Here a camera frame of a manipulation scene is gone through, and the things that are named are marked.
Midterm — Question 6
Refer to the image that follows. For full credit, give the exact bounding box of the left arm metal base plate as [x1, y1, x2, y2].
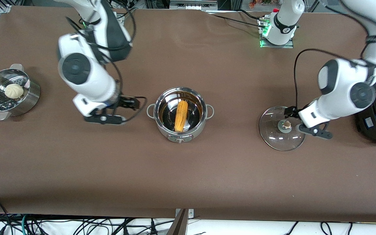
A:
[259, 18, 294, 49]

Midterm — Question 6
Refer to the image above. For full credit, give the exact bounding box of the metal table edge bracket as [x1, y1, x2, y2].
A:
[167, 208, 195, 235]

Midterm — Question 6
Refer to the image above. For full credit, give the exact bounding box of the grey steel cooking pot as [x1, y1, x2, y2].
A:
[146, 86, 214, 145]

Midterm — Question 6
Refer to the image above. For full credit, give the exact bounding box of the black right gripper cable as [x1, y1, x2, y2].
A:
[66, 0, 148, 123]

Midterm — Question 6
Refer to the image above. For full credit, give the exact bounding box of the yellow corn cob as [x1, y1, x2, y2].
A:
[174, 101, 189, 133]

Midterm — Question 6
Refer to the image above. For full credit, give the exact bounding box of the black cable on table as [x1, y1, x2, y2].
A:
[204, 9, 267, 29]

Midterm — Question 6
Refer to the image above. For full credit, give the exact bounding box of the green cable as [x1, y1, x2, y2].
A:
[20, 214, 29, 235]

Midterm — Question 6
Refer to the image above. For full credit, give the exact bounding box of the white steamed bun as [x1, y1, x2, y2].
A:
[5, 84, 24, 99]

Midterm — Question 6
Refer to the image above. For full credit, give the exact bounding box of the grey power strip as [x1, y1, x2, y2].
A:
[169, 0, 218, 10]

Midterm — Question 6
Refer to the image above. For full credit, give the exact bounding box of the steel steamer pot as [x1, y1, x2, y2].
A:
[0, 64, 41, 121]

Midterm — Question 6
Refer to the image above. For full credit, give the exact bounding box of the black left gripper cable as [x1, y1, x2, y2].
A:
[293, 49, 371, 110]

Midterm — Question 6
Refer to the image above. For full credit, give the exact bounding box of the glass pot lid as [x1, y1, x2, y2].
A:
[259, 106, 306, 151]

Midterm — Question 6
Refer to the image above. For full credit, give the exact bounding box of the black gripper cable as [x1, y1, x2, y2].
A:
[66, 0, 148, 123]
[293, 49, 371, 110]

